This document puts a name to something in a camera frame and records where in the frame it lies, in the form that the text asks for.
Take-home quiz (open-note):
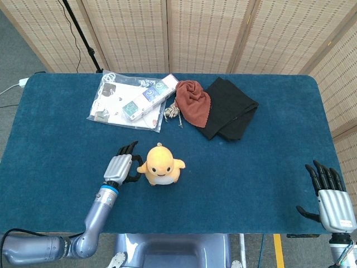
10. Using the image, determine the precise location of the bamboo folding screen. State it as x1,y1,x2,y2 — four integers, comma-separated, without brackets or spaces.
0,0,357,196

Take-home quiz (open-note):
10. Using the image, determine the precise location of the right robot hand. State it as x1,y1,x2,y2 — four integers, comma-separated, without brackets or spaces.
296,160,357,233

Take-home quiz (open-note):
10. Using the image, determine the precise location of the black tripod stand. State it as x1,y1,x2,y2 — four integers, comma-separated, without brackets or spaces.
61,0,104,74

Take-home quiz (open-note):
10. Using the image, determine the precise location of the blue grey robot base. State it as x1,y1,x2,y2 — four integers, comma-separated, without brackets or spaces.
107,233,248,268

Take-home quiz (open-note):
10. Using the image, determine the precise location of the rust brown cloth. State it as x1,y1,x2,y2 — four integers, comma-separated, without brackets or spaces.
175,80,213,129

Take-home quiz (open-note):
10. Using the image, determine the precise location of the clear plastic bag with papers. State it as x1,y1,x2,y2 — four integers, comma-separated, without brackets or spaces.
86,70,167,133

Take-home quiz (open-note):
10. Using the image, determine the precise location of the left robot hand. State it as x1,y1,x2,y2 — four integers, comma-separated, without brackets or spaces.
103,140,144,187

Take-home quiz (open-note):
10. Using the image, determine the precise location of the yellow plush duck toy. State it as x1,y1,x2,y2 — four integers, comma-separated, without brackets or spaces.
136,142,186,186

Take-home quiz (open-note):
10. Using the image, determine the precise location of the black folded cloth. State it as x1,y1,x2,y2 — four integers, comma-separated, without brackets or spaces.
196,77,259,142

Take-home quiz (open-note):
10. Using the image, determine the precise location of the black cable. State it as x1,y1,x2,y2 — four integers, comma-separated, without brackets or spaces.
57,0,82,72

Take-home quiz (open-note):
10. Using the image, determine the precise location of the long white box with cubes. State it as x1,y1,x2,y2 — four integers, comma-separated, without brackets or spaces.
122,73,180,122

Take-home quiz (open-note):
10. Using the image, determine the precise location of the blue table mat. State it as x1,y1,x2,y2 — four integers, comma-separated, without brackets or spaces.
0,72,355,235

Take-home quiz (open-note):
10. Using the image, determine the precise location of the beige braided cord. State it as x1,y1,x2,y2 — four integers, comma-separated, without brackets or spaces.
163,100,184,130

